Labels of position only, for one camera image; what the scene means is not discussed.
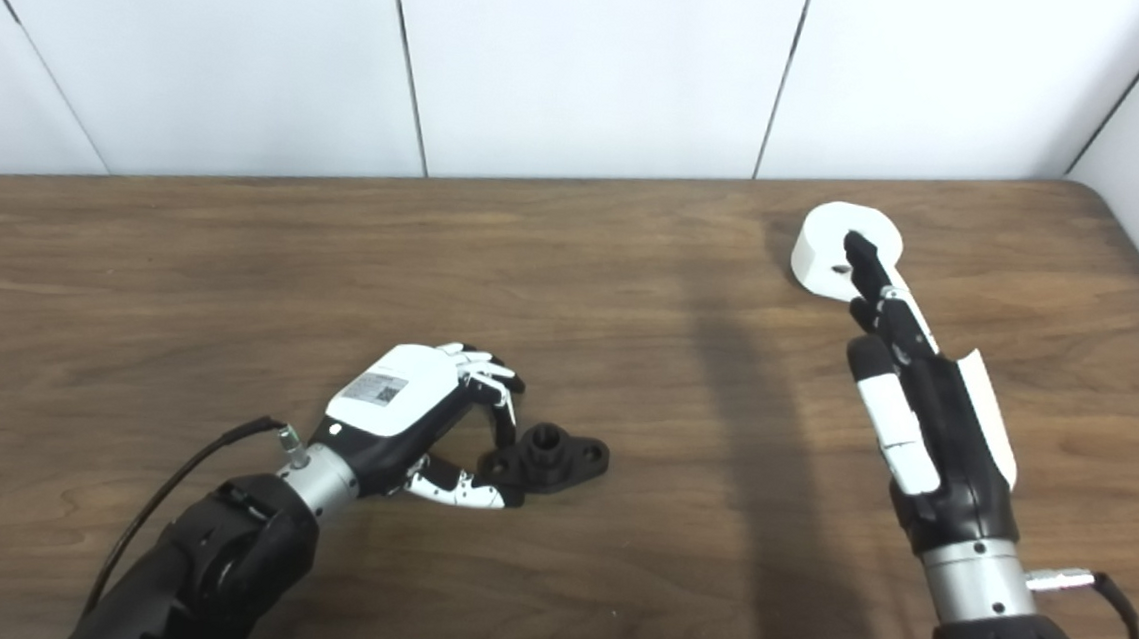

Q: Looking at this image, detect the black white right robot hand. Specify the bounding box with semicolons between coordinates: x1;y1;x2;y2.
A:
821;228;1037;562

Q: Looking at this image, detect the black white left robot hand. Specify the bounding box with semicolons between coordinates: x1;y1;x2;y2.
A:
301;332;536;514

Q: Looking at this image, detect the black plastic holder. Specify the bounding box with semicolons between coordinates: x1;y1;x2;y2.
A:
475;419;614;501

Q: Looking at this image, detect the round white plastic piece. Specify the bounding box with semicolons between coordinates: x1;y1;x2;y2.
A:
788;198;907;307

